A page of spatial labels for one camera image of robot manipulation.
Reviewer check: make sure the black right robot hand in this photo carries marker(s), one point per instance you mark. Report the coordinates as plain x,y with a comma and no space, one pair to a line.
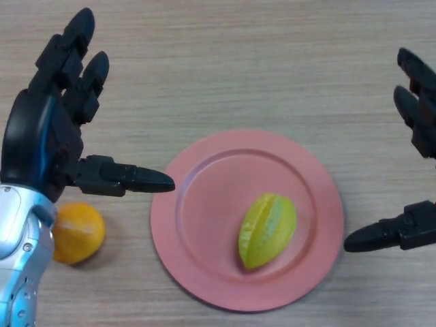
422,98

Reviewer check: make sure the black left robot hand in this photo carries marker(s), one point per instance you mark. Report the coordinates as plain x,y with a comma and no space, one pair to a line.
37,136

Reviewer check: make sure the yellow starfruit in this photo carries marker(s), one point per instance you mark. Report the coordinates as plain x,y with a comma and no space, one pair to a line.
267,231

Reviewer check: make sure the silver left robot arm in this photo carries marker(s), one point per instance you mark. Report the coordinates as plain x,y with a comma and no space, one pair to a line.
20,255

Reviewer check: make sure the pink round plate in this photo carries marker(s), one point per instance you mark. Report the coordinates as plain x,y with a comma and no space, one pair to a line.
218,225

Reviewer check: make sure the orange pear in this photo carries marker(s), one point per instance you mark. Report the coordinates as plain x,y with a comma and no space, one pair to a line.
80,235

